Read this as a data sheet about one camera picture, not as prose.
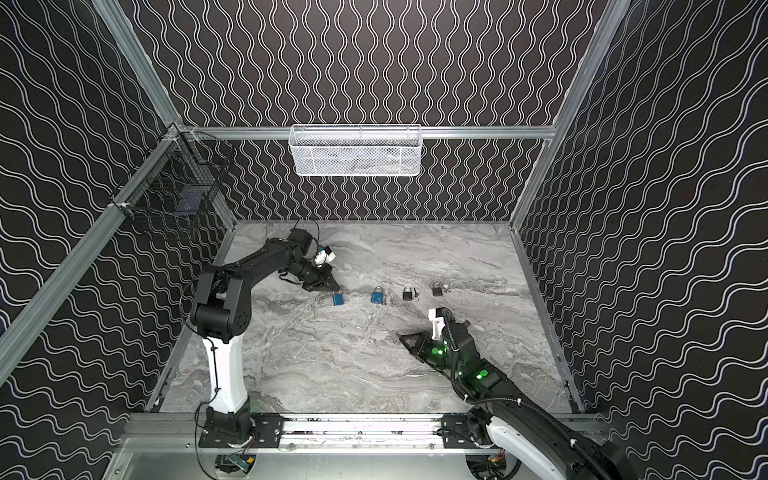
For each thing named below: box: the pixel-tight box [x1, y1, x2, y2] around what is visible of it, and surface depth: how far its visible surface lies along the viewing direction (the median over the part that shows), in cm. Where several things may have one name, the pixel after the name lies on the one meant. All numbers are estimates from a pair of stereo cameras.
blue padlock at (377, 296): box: [370, 286, 385, 305], surface depth 102 cm
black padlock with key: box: [402, 286, 419, 301], surface depth 102 cm
